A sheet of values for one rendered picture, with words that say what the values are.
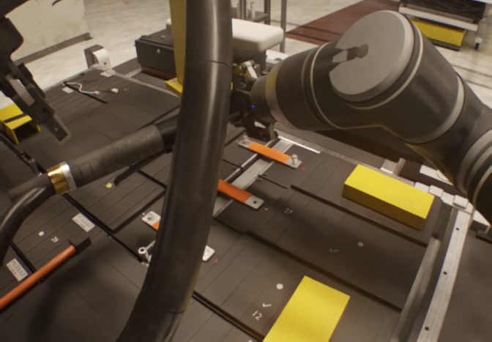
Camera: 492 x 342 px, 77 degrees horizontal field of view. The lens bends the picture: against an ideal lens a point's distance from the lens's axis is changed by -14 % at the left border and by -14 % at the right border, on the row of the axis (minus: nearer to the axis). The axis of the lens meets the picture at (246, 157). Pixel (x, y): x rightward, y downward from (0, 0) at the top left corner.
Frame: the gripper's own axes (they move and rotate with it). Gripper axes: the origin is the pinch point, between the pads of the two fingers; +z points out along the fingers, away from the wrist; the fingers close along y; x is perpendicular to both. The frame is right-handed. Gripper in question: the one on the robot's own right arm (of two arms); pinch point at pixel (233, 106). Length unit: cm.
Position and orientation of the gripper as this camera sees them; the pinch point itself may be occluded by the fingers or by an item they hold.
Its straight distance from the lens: 65.0
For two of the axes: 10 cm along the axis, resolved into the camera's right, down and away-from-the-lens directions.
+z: -5.4, -0.1, 8.4
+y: 3.2, 9.2, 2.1
